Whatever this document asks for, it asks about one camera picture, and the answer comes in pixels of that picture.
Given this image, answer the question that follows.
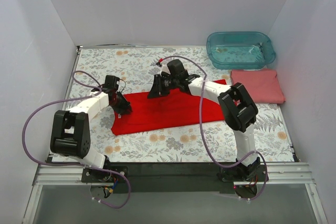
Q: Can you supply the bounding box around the folded pink t shirt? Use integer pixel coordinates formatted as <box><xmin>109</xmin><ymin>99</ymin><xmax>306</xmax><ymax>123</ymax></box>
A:
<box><xmin>231</xmin><ymin>69</ymin><xmax>286</xmax><ymax>104</ymax></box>

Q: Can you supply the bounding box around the teal plastic bin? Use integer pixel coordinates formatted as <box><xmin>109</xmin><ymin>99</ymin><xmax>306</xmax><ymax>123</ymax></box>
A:
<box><xmin>206</xmin><ymin>31</ymin><xmax>276</xmax><ymax>70</ymax></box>

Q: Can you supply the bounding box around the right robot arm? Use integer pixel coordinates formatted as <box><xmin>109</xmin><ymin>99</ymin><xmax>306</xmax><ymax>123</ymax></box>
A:
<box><xmin>148</xmin><ymin>59</ymin><xmax>260</xmax><ymax>181</ymax></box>

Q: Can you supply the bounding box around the aluminium frame rail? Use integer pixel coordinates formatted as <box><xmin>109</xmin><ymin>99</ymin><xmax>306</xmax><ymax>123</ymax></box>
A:
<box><xmin>35</xmin><ymin>162</ymin><xmax>314</xmax><ymax>185</ymax></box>

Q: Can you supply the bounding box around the red t shirt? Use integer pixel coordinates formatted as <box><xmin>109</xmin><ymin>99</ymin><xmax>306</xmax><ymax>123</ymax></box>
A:
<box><xmin>110</xmin><ymin>79</ymin><xmax>227</xmax><ymax>136</ymax></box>

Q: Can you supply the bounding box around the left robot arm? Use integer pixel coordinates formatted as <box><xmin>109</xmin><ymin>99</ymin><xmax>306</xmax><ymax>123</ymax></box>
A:
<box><xmin>50</xmin><ymin>75</ymin><xmax>132</xmax><ymax>182</ymax></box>

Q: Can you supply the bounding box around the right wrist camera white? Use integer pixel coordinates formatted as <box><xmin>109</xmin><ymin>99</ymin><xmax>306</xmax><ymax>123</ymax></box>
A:
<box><xmin>159</xmin><ymin>64</ymin><xmax>171</xmax><ymax>78</ymax></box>

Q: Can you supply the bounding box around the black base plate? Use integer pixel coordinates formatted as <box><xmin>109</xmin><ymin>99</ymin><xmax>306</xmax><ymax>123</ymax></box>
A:
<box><xmin>81</xmin><ymin>162</ymin><xmax>268</xmax><ymax>195</ymax></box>

